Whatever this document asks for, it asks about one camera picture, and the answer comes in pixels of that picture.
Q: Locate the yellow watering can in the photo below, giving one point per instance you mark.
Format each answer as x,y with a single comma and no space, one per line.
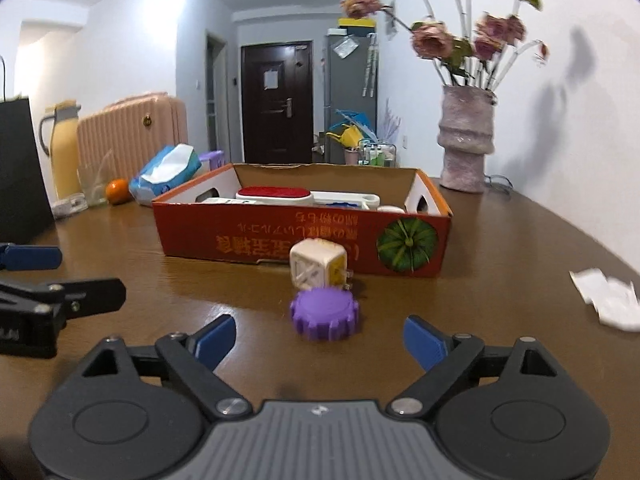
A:
347,136

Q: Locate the purple gear-shaped cap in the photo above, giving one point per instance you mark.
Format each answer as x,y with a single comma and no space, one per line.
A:
324,312

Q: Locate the purple cup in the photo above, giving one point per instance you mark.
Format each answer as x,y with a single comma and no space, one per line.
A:
214,161

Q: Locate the dried pink flowers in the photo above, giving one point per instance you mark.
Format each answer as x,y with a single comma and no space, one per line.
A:
435,40

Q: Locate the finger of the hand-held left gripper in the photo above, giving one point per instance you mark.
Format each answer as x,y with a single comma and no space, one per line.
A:
80,296
32,256

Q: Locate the cream cube plug adapter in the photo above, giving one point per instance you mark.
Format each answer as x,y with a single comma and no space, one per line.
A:
317,265

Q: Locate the yellow thermos jug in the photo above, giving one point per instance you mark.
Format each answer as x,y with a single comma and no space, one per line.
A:
62,160

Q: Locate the white power strip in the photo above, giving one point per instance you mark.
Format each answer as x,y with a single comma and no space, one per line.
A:
67,207

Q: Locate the yellow box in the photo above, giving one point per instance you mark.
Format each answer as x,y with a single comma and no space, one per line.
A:
356,24

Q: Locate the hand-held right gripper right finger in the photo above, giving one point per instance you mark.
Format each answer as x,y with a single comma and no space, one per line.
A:
425,342

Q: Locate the pink textured vase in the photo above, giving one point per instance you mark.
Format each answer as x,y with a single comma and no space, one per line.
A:
465,140

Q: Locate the red brush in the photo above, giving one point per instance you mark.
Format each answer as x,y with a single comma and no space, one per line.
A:
272,194

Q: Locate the white flat plastic item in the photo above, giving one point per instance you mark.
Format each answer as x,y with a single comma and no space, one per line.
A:
345,199

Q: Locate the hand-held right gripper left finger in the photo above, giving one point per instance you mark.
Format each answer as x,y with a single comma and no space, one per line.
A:
217,338

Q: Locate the black bag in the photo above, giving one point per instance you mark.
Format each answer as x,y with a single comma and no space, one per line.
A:
20,175

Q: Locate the crumpled white tissue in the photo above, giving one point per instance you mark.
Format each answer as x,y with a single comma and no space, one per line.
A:
610,300

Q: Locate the red cardboard box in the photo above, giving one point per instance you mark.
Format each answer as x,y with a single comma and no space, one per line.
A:
300,240

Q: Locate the clear drinking glass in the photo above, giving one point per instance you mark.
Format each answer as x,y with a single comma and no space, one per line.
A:
92,185

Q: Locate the blue tissue pack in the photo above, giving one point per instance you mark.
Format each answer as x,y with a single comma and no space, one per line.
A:
165,170

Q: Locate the small white round container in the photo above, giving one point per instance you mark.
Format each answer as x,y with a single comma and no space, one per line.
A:
391,208

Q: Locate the pink flower pot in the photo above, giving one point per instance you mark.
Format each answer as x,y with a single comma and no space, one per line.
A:
351,156

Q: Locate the rack of small bottles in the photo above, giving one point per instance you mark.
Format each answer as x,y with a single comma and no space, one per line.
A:
377,154

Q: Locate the dark brown door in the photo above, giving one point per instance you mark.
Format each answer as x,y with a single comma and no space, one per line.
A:
277,105

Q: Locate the orange fruit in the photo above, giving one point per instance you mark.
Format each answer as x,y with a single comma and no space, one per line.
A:
118,192

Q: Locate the grey refrigerator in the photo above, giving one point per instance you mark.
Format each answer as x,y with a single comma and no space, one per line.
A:
347,90

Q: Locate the pink ribbed suitcase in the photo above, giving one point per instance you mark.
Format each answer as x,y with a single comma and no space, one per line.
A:
130,135

